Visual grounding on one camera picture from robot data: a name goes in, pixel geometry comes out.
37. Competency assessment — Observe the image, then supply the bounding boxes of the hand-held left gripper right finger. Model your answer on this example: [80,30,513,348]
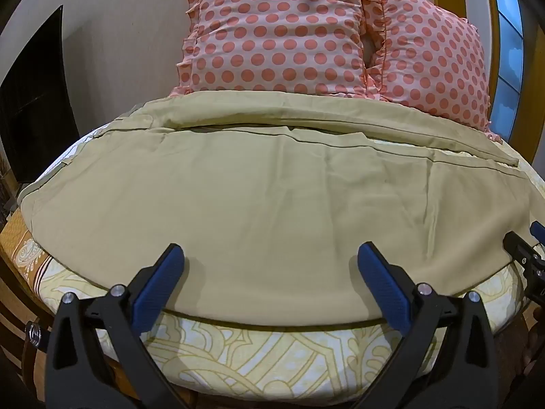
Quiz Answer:
[357,241,499,409]

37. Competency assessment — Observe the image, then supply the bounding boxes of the beige pants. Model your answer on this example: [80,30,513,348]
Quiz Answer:
[17,91,545,329]

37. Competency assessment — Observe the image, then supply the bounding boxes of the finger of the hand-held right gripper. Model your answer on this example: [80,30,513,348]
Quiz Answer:
[503,221,545,299]

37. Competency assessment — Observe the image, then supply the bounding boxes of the wooden bed frame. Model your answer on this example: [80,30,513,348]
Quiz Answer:
[0,256,128,409]

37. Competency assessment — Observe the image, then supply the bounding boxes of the window with yellow frame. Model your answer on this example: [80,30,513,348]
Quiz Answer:
[430,0,545,171]

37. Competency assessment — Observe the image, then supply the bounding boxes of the yellow patterned bed sheet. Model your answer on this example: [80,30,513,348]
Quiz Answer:
[0,123,533,401]

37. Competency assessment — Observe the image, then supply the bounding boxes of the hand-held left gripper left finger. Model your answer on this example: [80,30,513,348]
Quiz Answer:
[45,243,190,409]

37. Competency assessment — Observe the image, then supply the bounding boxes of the pink polka dot pillow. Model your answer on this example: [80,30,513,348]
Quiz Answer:
[362,0,503,141]
[170,0,386,101]

